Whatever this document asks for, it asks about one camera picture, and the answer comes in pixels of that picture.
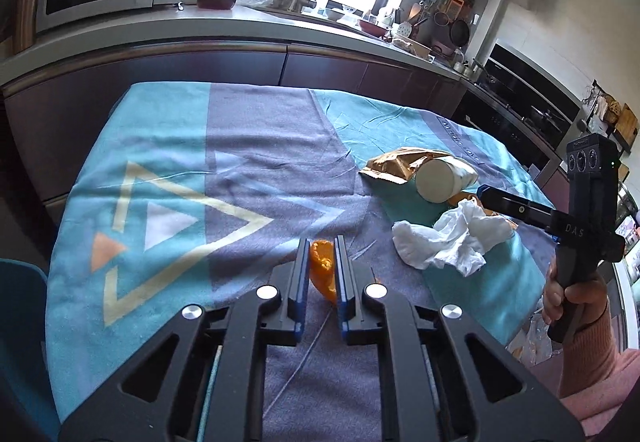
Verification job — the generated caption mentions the orange peel piece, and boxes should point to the orange peel piece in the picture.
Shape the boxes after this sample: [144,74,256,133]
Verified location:
[309,240,336,305]

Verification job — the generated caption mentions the white tissue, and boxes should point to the white tissue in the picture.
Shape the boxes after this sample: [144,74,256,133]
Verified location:
[392,199,518,277]

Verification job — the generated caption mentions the white paper cup blue dots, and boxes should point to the white paper cup blue dots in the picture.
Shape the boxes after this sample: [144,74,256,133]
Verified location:
[413,156,478,204]

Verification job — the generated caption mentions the copper foil snack bag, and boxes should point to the copper foil snack bag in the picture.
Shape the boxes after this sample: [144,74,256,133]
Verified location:
[360,147,449,185]

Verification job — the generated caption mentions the pink sleeve right forearm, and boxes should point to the pink sleeve right forearm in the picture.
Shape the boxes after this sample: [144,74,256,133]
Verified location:
[558,306,639,439]

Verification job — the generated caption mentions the blue plastic trash bin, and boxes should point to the blue plastic trash bin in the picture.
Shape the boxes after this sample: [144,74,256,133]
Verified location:
[1,259,61,441]

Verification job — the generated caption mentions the dark kitchen base cabinets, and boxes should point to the dark kitchen base cabinets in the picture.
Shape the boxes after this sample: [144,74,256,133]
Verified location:
[1,40,464,222]

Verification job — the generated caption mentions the person's right hand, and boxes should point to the person's right hand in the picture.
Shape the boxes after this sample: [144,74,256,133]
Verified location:
[541,259,608,327]

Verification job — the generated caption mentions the black built-in oven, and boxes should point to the black built-in oven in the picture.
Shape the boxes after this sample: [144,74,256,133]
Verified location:
[454,40,585,176]

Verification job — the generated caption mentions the teal patterned tablecloth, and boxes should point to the teal patterned tablecloth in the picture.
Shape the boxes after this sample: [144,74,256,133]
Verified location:
[46,83,555,441]

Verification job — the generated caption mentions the black hanging frying pan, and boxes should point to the black hanging frying pan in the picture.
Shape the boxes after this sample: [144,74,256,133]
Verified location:
[448,18,471,48]

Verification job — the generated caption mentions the red bowl on counter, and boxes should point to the red bowl on counter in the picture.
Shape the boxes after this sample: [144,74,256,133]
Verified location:
[359,19,388,38]

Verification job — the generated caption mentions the copper travel tumbler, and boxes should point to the copper travel tumbler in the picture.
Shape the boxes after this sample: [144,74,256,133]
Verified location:
[13,0,38,54]

